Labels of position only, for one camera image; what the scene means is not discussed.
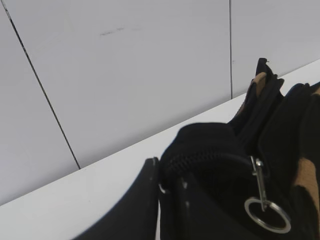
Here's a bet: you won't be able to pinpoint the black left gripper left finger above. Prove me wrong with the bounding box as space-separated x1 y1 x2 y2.
76 157 159 240

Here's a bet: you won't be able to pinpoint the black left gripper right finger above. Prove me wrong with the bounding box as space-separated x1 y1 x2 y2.
173 177 190 240

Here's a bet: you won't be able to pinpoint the silver zipper pull with ring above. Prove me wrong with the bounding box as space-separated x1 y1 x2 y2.
244 156 292 234

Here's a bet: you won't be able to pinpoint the black tote bag brown handles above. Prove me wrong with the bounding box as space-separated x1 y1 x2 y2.
159 58 320 240

